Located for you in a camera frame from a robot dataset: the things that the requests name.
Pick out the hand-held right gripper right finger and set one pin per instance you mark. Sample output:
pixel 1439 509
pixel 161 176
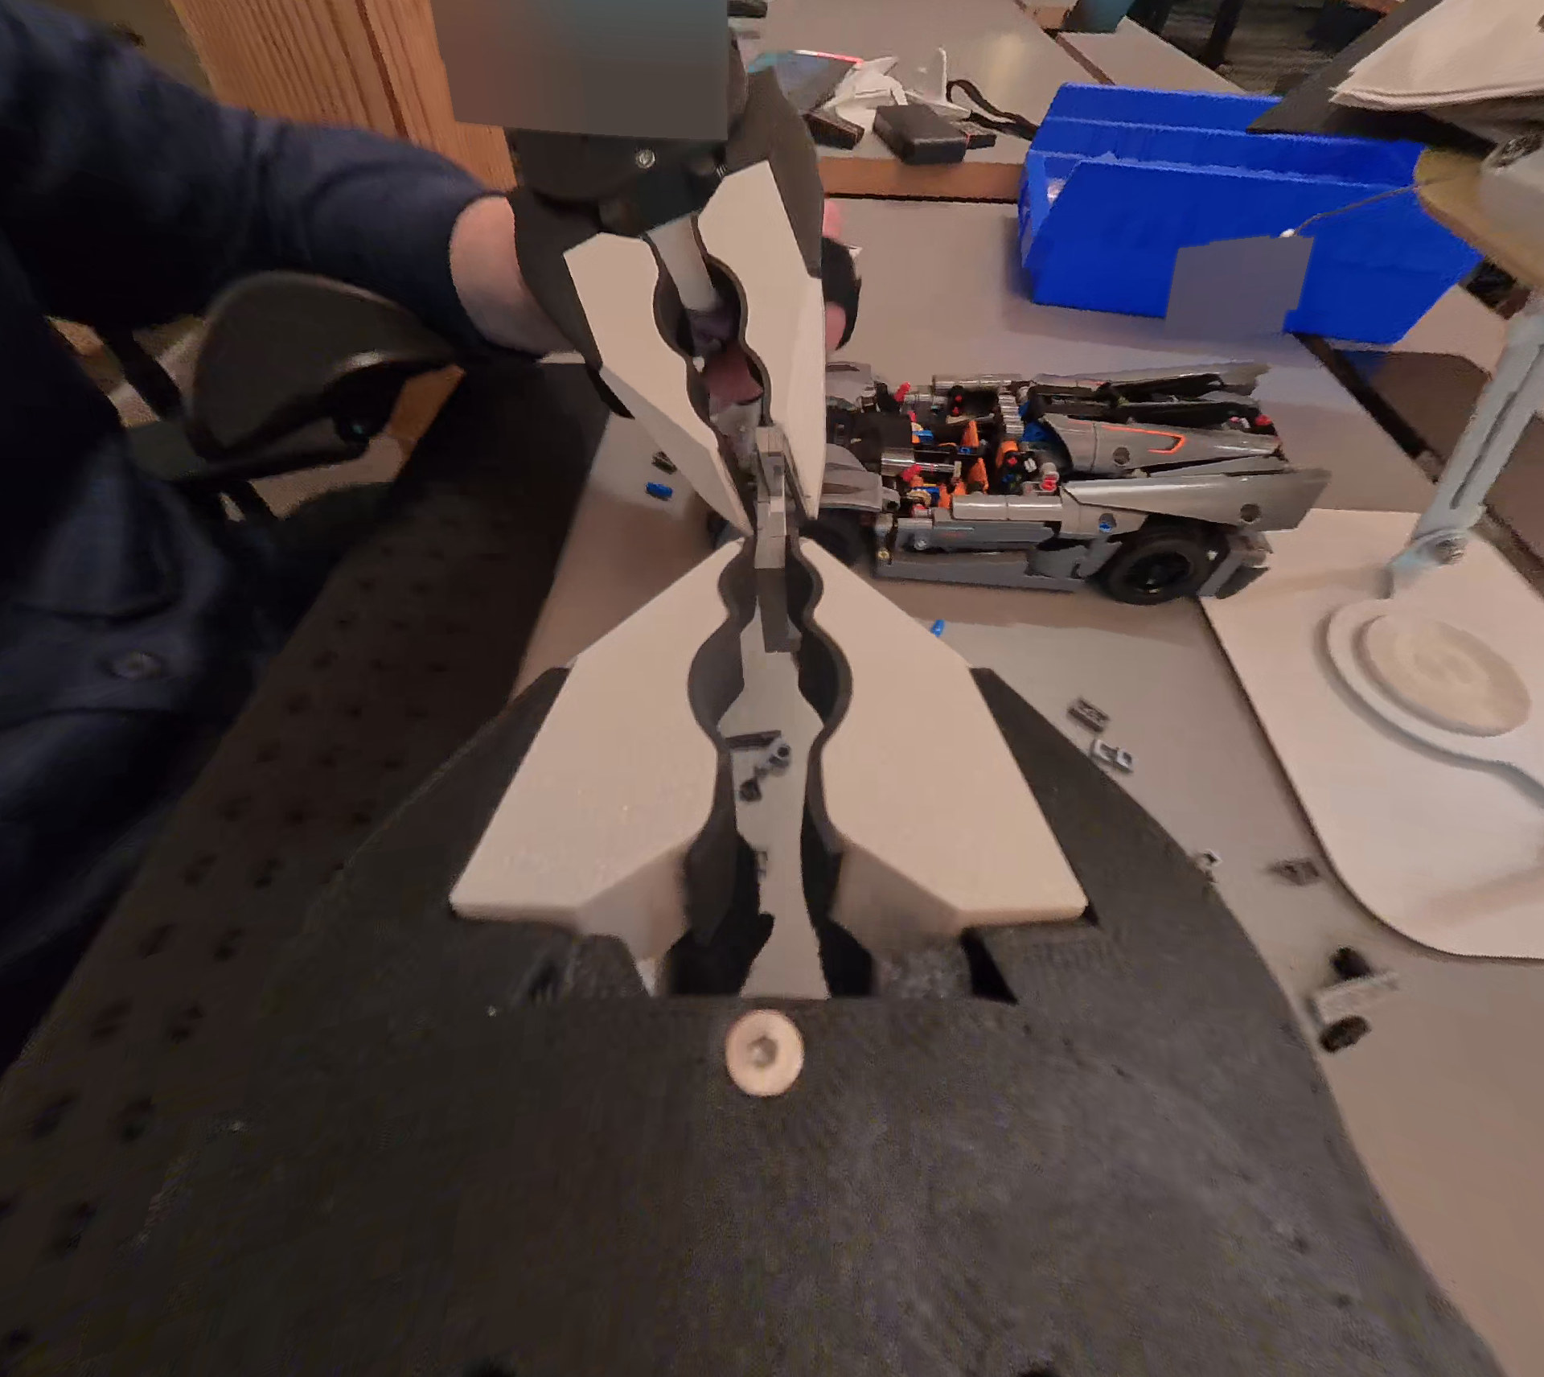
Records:
pixel 952 796

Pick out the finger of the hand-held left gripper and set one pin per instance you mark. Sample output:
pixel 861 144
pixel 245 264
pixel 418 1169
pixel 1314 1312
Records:
pixel 783 291
pixel 627 315

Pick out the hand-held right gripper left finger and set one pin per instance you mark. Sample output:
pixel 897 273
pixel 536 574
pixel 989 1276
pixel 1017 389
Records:
pixel 591 796

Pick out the dark grey lego beam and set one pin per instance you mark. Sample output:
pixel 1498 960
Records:
pixel 776 604

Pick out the grey lego car model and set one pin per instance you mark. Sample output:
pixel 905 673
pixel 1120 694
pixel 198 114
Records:
pixel 1144 507

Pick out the thick lego instruction booklet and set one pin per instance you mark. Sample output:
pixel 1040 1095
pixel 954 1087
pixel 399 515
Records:
pixel 1458 60

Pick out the person's left forearm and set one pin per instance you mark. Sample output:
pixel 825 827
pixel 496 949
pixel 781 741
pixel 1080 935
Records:
pixel 241 194

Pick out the scattered loose lego pieces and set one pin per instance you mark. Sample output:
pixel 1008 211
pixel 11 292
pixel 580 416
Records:
pixel 1350 996

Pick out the person's left hand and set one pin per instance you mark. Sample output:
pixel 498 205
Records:
pixel 506 279

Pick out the black power adapter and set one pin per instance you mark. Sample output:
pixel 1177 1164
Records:
pixel 922 133

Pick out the red and blue tools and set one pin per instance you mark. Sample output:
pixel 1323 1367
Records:
pixel 808 79

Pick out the white plastic parts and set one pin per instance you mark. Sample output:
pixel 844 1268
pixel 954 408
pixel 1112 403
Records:
pixel 874 85

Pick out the black perforated mat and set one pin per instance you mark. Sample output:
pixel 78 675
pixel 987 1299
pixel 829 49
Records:
pixel 300 737

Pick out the black chair armrest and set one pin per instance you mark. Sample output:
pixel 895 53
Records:
pixel 314 338

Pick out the grey background table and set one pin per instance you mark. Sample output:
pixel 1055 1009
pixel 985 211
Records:
pixel 964 24

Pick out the blue plastic bin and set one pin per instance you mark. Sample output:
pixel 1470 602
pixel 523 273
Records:
pixel 1108 194

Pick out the white booklet stand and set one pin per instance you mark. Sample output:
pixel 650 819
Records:
pixel 1386 857

